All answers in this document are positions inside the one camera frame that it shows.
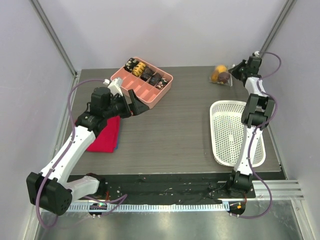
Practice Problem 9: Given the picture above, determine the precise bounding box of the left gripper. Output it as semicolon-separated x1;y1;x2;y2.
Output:
103;89;149;120

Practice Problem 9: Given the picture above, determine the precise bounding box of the dark red fake fruit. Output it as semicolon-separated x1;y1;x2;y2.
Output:
217;72;230;85

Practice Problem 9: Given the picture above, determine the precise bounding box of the clear zip top bag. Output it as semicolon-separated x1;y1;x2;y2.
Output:
209;64;233;87

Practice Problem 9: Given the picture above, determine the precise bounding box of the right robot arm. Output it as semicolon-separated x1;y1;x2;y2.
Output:
225;53;276;198

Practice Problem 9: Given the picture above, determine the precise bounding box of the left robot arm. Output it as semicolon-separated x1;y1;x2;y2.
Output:
26;87;150;216

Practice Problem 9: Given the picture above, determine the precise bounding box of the pink divided tray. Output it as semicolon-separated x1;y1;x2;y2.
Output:
111;57;173;109

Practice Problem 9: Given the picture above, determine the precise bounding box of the dark brown sock roll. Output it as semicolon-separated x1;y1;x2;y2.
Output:
140;67;155;82

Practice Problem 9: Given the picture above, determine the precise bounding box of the yellow black sock roll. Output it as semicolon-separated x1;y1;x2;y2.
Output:
132;62;146;77

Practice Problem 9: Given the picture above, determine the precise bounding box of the black spotted sock roll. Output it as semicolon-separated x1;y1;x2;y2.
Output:
155;77;169;91

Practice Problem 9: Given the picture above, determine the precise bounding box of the black floral sock roll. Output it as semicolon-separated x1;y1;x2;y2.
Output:
123;57;139;73

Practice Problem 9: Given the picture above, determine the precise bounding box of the red folded cloth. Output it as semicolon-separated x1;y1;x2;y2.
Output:
74;116;120;153

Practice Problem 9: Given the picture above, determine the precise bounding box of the blue folded cloth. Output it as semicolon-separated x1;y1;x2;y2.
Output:
113;135;120;151

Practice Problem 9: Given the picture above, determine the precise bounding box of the white perforated basket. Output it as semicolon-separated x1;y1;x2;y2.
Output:
209;99;266;169

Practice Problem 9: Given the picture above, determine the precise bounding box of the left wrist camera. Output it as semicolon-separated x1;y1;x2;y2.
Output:
103;77;123;96

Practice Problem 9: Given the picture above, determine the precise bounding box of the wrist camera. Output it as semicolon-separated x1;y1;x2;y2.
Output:
252;51;261;58
103;77;123;96

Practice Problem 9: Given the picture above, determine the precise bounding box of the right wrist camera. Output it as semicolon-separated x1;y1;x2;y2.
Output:
252;51;261;58

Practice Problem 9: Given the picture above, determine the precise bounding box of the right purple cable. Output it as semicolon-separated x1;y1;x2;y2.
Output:
228;51;282;219

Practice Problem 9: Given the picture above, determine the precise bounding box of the purple cable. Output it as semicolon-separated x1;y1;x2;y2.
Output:
34;78;128;230
228;51;282;219

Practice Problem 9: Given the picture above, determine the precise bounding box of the right aluminium frame post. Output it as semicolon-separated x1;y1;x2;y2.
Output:
260;0;297;54

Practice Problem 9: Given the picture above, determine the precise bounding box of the aluminium frame post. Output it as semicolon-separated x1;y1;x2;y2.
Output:
260;0;297;54
29;0;78;78

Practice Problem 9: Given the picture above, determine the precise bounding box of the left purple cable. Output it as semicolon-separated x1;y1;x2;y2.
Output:
34;78;128;230

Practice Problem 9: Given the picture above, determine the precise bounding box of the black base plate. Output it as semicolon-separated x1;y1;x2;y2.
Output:
91;173;256;205

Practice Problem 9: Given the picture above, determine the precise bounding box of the white slotted cable duct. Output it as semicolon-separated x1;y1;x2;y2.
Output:
67;201;230;213

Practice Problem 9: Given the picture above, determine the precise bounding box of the left aluminium frame post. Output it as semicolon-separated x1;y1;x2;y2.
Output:
29;0;78;78

